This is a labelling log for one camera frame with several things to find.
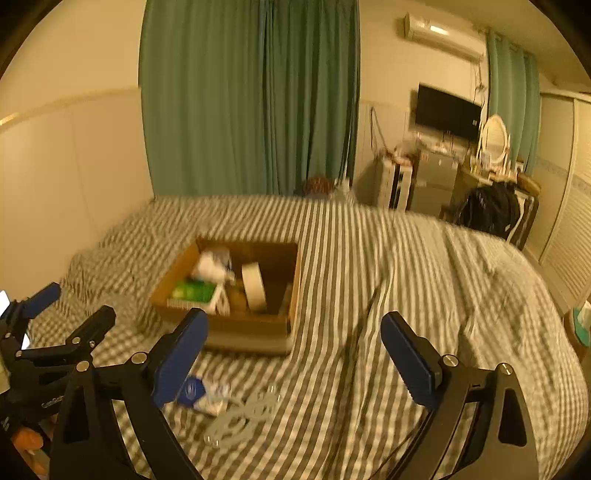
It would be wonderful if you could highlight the black wall television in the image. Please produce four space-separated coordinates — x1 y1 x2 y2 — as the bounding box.
415 84 482 141

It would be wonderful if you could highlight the black bag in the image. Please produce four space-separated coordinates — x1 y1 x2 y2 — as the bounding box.
457 182 521 240

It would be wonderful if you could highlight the green curtain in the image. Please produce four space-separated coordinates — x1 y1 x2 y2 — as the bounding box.
139 1 361 195
487 31 541 174

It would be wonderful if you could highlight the blue white packet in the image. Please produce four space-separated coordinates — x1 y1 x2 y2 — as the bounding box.
176 376 230 417

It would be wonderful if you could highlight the lit smartphone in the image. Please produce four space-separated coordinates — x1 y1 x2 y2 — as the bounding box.
0 290 30 349

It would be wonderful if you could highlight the cardboard box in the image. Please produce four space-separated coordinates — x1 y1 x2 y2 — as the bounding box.
150 238 301 356

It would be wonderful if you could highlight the small grey fridge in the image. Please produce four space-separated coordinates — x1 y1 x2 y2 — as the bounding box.
410 149 459 217

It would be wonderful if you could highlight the white green medicine box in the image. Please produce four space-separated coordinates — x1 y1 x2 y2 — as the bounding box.
166 279 230 315

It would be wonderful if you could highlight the large water bottle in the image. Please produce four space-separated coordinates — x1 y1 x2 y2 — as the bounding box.
331 178 356 204

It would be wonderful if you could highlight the white air conditioner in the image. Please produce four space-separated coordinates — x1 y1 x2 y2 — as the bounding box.
404 13 486 63

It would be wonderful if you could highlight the white plastic bottle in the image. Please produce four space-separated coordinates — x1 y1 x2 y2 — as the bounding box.
190 247 235 284

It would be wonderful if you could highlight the tape roll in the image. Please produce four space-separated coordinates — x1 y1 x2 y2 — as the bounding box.
242 262 267 312

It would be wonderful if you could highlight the oval white mirror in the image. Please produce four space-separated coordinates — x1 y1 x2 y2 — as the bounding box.
479 114 510 169

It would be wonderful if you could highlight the white suitcase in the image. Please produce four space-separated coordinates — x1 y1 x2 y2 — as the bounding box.
375 157 413 211

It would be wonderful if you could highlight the brown patterned cushion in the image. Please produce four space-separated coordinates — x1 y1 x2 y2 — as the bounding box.
301 177 335 198

